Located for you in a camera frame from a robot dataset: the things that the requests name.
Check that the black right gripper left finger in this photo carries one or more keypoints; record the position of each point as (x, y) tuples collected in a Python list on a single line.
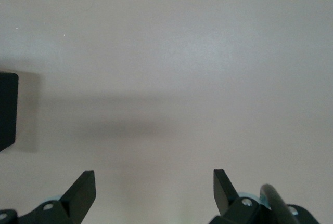
[(75, 198)]

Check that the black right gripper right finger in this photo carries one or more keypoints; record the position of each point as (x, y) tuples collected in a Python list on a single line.
[(226, 198)]

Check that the black plastic box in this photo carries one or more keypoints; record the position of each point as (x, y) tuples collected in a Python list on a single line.
[(7, 109)]

